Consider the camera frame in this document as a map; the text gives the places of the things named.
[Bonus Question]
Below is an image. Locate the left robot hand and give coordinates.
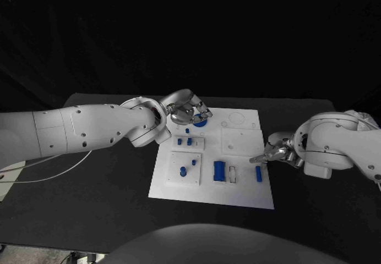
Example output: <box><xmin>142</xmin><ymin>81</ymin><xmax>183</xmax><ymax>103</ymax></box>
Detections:
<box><xmin>157</xmin><ymin>89</ymin><xmax>215</xmax><ymax>126</ymax></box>

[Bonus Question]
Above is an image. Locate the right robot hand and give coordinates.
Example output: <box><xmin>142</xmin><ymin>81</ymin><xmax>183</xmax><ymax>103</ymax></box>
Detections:
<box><xmin>248</xmin><ymin>131</ymin><xmax>304</xmax><ymax>169</ymax></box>

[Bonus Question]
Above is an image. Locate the blue gear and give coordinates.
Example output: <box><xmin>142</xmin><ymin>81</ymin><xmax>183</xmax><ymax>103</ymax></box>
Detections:
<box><xmin>191</xmin><ymin>113</ymin><xmax>207</xmax><ymax>128</ymax></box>

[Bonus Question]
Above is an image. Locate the white task board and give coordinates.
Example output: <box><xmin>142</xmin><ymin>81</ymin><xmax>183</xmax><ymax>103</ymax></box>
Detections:
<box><xmin>147</xmin><ymin>107</ymin><xmax>275</xmax><ymax>210</ymax></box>

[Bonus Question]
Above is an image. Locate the blue rectangular block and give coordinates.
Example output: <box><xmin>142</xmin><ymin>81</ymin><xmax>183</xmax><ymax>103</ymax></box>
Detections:
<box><xmin>212</xmin><ymin>161</ymin><xmax>226</xmax><ymax>182</ymax></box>

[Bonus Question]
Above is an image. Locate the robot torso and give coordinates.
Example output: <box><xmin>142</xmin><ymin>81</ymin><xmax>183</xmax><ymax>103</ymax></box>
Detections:
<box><xmin>99</xmin><ymin>223</ymin><xmax>350</xmax><ymax>264</ymax></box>

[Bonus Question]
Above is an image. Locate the white cable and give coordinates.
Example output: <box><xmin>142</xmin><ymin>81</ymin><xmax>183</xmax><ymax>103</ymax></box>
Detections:
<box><xmin>0</xmin><ymin>153</ymin><xmax>64</xmax><ymax>173</ymax></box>
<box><xmin>0</xmin><ymin>150</ymin><xmax>92</xmax><ymax>184</ymax></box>

